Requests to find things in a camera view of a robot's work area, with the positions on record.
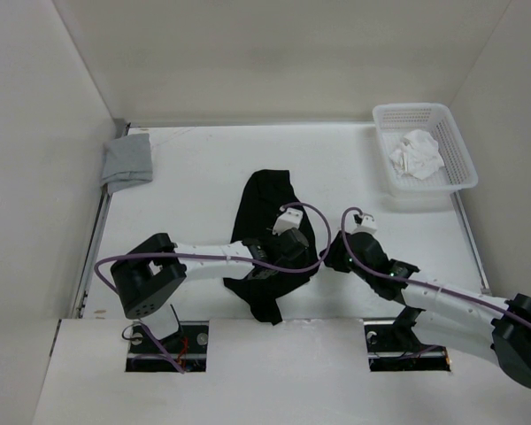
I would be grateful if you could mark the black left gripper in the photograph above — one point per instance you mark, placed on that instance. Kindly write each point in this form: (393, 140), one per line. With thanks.
(288, 265)

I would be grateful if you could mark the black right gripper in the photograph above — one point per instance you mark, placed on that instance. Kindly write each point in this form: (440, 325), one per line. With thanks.
(334, 257)

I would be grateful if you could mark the black tank top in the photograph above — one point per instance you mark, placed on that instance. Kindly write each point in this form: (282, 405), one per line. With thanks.
(264, 194)

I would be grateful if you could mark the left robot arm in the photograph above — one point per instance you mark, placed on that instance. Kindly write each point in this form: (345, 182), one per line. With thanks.
(257, 270)

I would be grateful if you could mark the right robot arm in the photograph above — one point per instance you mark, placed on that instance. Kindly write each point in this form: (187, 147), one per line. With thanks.
(492, 328)

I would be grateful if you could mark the white crumpled tank top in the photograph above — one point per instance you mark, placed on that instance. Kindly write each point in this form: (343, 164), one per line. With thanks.
(417, 155)

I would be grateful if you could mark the folded grey tank top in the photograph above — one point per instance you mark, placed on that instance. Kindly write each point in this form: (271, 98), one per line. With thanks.
(127, 163)

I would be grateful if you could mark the white plastic basket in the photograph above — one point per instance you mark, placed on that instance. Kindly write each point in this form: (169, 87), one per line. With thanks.
(392, 121)

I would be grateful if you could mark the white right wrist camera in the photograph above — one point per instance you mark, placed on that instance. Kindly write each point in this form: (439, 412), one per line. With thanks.
(365, 223)

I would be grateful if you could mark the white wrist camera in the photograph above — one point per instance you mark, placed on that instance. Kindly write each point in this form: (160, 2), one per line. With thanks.
(365, 223)
(288, 219)

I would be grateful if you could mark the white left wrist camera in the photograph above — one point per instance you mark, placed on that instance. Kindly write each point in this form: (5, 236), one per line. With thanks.
(288, 219)

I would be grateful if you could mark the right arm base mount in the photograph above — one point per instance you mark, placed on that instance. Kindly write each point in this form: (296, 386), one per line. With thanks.
(391, 348)

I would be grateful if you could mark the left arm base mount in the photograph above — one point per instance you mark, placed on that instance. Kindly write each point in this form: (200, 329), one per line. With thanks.
(188, 349)

